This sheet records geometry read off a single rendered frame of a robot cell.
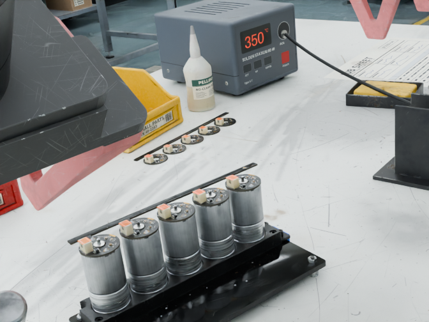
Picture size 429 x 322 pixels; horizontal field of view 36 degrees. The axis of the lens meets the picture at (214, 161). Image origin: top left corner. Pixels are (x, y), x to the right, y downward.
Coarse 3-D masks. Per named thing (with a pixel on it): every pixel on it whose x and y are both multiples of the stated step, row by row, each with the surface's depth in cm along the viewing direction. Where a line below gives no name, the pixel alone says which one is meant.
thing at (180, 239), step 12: (192, 216) 42; (168, 228) 42; (180, 228) 42; (192, 228) 42; (168, 240) 42; (180, 240) 42; (192, 240) 43; (168, 252) 43; (180, 252) 43; (192, 252) 43; (168, 264) 43; (180, 264) 43; (192, 264) 43
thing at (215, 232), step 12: (228, 204) 44; (204, 216) 44; (216, 216) 43; (228, 216) 44; (204, 228) 44; (216, 228) 44; (228, 228) 44; (204, 240) 44; (216, 240) 44; (228, 240) 45; (204, 252) 45; (216, 252) 44; (228, 252) 45
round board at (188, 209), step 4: (168, 204) 44; (172, 204) 44; (176, 204) 44; (180, 204) 43; (184, 204) 43; (188, 204) 43; (172, 208) 43; (184, 208) 43; (188, 208) 43; (192, 208) 43; (184, 212) 42; (188, 212) 42; (192, 212) 42; (172, 216) 42; (176, 216) 42; (180, 216) 42; (188, 216) 42; (164, 220) 42; (168, 220) 42; (172, 220) 42; (176, 220) 42; (180, 220) 42
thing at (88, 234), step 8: (240, 168) 48; (248, 168) 48; (224, 176) 47; (200, 184) 46; (208, 184) 46; (184, 192) 45; (192, 192) 45; (168, 200) 44; (144, 208) 44; (152, 208) 43; (128, 216) 43; (136, 216) 43; (112, 224) 42; (88, 232) 41; (96, 232) 41; (72, 240) 41
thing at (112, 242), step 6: (102, 234) 41; (108, 234) 41; (96, 240) 40; (102, 240) 40; (108, 240) 40; (114, 240) 40; (108, 246) 40; (114, 246) 39; (90, 252) 39; (96, 252) 39; (102, 252) 39; (108, 252) 39
